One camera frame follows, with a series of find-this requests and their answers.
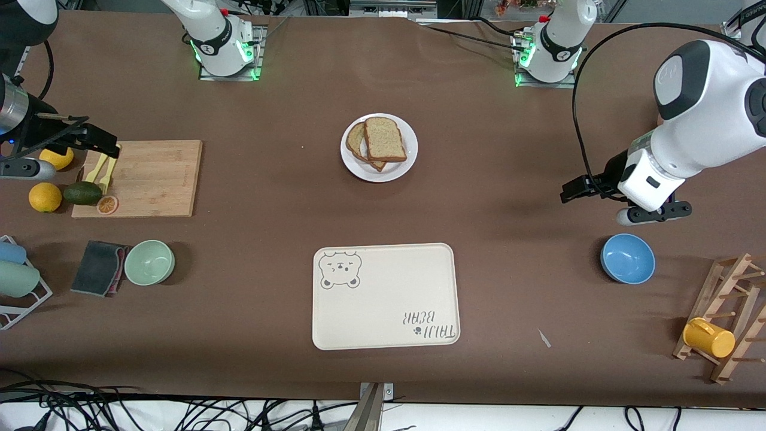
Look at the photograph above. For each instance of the wooden cutting board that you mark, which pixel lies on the wooden cutting board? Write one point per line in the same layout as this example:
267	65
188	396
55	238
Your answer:
155	179

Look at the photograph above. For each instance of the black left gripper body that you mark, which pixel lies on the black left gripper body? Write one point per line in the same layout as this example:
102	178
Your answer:
611	170

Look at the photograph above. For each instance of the yellow plastic fork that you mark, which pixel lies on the yellow plastic fork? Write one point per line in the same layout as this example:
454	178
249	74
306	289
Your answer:
108	176

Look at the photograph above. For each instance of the colourful flower bunch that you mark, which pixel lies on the colourful flower bunch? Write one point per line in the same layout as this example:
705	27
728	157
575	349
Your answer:
514	6

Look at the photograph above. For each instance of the grey folded cloth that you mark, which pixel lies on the grey folded cloth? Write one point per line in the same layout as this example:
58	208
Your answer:
96	268

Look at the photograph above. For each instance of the wooden mug rack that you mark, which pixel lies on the wooden mug rack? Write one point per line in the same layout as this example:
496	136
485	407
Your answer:
718	287

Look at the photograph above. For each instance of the small tape scrap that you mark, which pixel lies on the small tape scrap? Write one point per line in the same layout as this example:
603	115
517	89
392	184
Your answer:
544	339

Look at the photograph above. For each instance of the metal corner bracket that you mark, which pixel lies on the metal corner bracket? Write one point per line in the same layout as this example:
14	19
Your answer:
733	31

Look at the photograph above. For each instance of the cream tray with bear print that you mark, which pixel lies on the cream tray with bear print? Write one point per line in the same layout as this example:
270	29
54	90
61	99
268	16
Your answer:
386	305

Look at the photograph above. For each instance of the green avocado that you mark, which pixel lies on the green avocado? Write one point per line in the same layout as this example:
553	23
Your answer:
84	193

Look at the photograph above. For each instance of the round yellow citrus fruit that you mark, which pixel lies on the round yellow citrus fruit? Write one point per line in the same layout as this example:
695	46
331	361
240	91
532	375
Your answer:
45	197

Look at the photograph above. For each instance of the pale green cup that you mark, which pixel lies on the pale green cup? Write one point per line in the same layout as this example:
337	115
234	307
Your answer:
18	279

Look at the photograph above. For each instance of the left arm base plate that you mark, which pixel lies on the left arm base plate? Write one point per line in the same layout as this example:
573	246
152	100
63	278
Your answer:
568	84

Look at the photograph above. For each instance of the light blue cup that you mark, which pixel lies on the light blue cup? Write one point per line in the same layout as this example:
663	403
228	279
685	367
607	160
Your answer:
11	252

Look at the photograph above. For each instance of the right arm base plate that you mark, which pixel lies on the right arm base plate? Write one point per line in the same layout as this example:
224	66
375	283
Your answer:
258	54

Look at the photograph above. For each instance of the blue bowl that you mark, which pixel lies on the blue bowl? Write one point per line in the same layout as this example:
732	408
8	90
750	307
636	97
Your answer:
627	258

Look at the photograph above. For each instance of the white round plate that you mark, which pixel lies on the white round plate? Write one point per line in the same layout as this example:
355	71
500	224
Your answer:
404	167

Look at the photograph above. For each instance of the orange slice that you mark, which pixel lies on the orange slice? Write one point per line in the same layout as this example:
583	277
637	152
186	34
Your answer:
107	205

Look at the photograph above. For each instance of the yellow mug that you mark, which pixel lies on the yellow mug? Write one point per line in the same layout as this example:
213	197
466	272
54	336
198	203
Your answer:
709	338

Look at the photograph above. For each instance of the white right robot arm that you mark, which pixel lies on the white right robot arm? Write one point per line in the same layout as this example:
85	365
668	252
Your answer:
221	42

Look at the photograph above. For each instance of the mint green bowl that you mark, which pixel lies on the mint green bowl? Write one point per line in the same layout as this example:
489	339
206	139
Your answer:
149	262

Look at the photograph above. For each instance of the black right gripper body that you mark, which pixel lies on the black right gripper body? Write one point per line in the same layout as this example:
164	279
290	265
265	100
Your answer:
37	129

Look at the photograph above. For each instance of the oval yellow lemon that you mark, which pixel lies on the oval yellow lemon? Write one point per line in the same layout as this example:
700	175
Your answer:
63	158

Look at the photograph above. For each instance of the brown bread slice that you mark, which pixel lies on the brown bread slice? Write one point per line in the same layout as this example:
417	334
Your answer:
355	140
384	139

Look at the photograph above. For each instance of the metal mounting bracket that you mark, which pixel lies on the metal mounting bracket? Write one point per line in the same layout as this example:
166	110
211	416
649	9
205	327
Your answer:
372	410

